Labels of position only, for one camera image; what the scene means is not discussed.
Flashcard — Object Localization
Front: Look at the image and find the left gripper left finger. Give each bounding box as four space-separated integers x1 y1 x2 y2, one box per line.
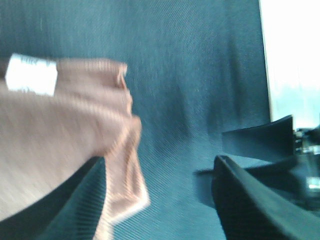
0 157 106 240

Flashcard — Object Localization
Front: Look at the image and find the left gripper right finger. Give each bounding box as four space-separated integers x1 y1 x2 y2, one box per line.
211 155 320 240

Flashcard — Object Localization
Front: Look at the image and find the orange-brown microfibre towel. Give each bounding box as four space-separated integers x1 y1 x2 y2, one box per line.
0 54 150 240

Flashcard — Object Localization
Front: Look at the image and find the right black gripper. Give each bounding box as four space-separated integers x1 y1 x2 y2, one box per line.
222 115 320 210

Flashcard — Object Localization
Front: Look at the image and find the black felt table mat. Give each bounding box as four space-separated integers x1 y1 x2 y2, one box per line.
0 0 320 240

